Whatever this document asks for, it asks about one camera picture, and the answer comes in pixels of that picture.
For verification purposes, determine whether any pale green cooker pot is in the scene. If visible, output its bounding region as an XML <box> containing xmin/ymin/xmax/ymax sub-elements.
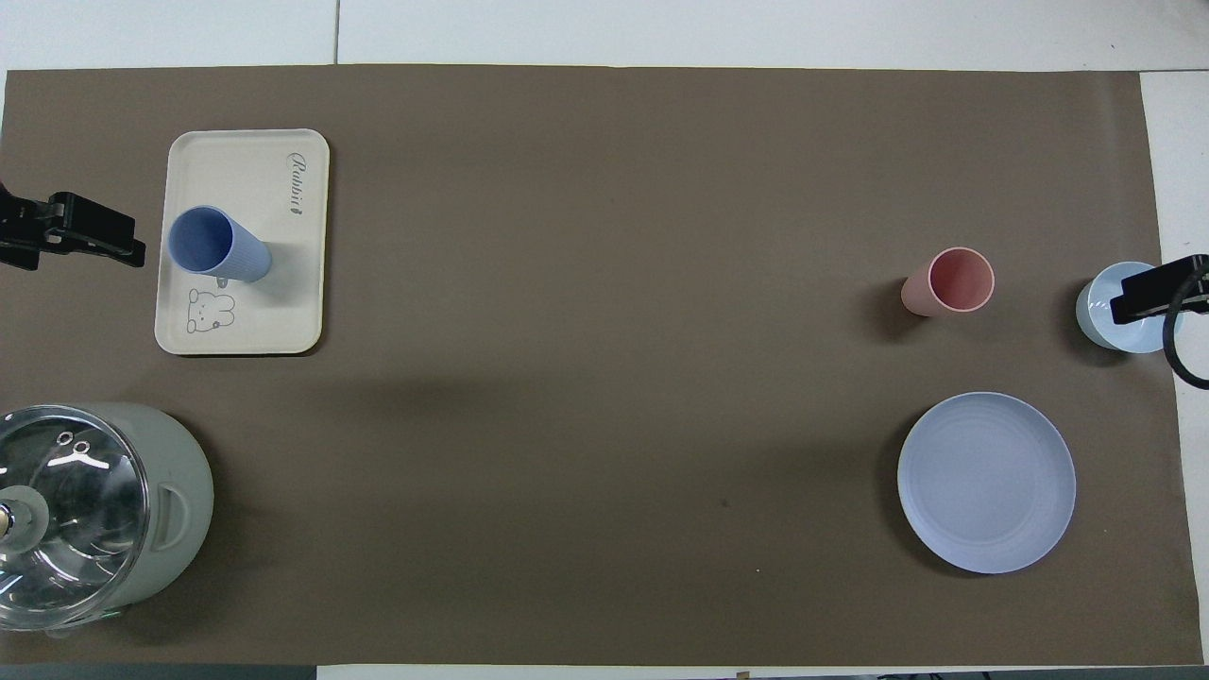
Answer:
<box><xmin>0</xmin><ymin>402</ymin><xmax>215</xmax><ymax>634</ymax></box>

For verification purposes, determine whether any light blue bowl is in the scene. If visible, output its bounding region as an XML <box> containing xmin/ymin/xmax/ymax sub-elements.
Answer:
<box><xmin>1075</xmin><ymin>262</ymin><xmax>1185</xmax><ymax>355</ymax></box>

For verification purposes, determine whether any brown table mat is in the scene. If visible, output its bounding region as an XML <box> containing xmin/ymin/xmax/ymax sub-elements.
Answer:
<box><xmin>0</xmin><ymin>64</ymin><xmax>1193</xmax><ymax>667</ymax></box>

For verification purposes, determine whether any blue plastic cup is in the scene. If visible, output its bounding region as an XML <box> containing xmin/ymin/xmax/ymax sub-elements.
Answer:
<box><xmin>168</xmin><ymin>205</ymin><xmax>273</xmax><ymax>284</ymax></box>

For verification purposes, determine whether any cream rabbit print tray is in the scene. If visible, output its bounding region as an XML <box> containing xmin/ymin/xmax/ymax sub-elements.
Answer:
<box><xmin>154</xmin><ymin>128</ymin><xmax>332</xmax><ymax>356</ymax></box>

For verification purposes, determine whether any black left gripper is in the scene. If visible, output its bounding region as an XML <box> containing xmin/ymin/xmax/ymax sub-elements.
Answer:
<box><xmin>0</xmin><ymin>187</ymin><xmax>148</xmax><ymax>271</ymax></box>

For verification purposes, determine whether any blue round plate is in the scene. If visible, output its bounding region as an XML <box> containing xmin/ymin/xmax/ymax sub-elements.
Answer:
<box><xmin>897</xmin><ymin>392</ymin><xmax>1078</xmax><ymax>575</ymax></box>

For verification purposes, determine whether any pink plastic cup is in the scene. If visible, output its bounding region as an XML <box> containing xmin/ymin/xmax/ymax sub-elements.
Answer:
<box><xmin>900</xmin><ymin>246</ymin><xmax>996</xmax><ymax>317</ymax></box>

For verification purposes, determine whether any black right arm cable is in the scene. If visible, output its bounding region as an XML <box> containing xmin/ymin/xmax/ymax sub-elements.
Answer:
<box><xmin>1162</xmin><ymin>269</ymin><xmax>1209</xmax><ymax>390</ymax></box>

